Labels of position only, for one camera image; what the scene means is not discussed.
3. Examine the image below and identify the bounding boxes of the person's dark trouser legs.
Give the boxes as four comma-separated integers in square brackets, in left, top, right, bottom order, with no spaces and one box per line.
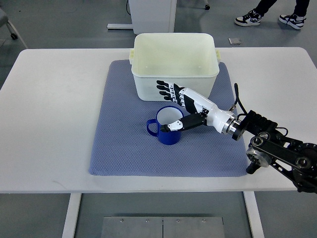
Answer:
[254,0,310,17]

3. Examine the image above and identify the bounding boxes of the white table leg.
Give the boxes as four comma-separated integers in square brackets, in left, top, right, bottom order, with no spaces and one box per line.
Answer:
[62,193,82,238]
[243,191,264,238]

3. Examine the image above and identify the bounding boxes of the small grey floor box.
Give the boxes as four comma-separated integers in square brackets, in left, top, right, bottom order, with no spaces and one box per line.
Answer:
[228,38,242,46]

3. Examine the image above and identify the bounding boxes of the left white table leg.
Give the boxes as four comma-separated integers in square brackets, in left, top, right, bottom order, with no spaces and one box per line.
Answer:
[62,193,82,238]

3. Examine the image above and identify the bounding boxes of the right black white sneaker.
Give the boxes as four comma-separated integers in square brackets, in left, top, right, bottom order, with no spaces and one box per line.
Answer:
[279,14,306,30]

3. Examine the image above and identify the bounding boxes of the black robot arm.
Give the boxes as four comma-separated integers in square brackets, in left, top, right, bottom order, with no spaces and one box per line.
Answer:
[227,83,317,193]

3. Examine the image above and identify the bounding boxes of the white cabinet base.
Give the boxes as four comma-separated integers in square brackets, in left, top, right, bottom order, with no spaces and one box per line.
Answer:
[107,0,177,35]

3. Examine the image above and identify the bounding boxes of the white plastic box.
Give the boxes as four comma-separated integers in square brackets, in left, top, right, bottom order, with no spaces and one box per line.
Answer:
[129,33,220,101]

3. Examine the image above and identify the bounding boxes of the blue quilted mat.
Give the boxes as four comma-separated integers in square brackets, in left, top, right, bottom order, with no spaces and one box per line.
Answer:
[89,60,248,177]

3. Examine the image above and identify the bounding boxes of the black white sneaker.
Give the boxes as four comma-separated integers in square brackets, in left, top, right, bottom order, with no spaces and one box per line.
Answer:
[234,10,262,27]
[279,14,306,30]

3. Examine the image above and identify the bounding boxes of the black castor wheel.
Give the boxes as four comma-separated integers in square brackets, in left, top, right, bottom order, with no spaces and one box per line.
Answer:
[204,0,210,10]

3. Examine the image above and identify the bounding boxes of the grey metal floor plate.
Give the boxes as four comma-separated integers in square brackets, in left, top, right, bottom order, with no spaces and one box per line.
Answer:
[101,216,225,238]

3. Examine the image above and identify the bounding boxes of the blue mug white inside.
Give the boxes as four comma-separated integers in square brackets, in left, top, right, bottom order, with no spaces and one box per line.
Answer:
[146,106,183,145]

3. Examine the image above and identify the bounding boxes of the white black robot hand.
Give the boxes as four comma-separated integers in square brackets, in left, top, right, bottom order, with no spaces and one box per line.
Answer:
[157,80,237,134]

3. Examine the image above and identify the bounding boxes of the right white table leg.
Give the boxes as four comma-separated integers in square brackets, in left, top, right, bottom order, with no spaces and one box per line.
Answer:
[243,191,264,238]

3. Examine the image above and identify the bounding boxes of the left black white sneaker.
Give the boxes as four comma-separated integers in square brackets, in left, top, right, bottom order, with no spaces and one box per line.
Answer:
[234,10,262,27]

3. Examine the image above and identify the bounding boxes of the office chair with castor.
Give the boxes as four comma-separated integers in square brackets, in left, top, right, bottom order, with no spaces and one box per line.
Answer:
[0,9,28,49]

